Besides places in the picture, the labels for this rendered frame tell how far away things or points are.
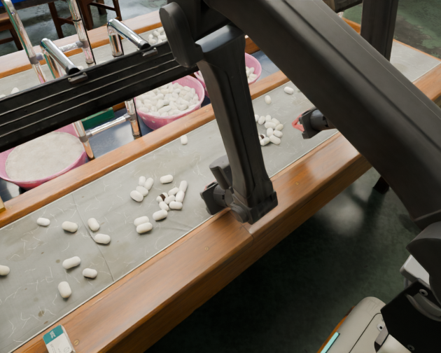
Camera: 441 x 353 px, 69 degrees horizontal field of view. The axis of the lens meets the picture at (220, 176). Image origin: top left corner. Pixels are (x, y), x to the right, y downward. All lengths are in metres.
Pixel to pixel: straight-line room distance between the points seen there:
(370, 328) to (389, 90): 1.11
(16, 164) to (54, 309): 0.48
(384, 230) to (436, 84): 0.79
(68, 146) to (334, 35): 0.92
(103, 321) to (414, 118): 0.64
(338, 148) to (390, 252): 0.92
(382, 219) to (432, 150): 1.69
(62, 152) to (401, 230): 1.64
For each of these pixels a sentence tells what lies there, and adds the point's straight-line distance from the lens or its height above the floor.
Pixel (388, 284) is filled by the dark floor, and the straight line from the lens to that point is 1.76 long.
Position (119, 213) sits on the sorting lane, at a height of 0.74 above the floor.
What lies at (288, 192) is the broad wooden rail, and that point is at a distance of 0.87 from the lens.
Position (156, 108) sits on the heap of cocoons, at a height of 0.74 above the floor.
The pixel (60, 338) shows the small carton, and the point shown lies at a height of 0.78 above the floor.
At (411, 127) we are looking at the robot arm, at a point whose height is 1.29.
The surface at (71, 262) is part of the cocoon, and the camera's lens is 0.82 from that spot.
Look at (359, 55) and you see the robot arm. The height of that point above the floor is 1.32.
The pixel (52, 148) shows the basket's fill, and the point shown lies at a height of 0.73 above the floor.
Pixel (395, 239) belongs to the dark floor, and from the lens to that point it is 1.90.
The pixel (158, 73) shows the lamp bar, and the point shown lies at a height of 1.07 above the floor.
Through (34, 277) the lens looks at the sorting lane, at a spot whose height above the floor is 0.74.
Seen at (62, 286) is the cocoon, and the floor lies 0.76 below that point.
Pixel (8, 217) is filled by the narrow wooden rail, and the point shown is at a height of 0.76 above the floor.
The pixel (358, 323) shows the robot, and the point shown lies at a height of 0.28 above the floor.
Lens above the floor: 1.44
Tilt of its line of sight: 50 degrees down
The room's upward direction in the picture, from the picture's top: 2 degrees clockwise
